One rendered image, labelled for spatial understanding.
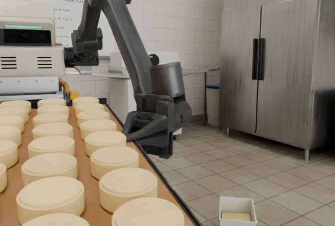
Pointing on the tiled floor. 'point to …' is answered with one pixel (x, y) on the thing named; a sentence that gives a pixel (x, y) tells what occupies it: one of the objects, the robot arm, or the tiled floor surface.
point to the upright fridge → (280, 60)
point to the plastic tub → (237, 212)
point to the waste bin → (213, 104)
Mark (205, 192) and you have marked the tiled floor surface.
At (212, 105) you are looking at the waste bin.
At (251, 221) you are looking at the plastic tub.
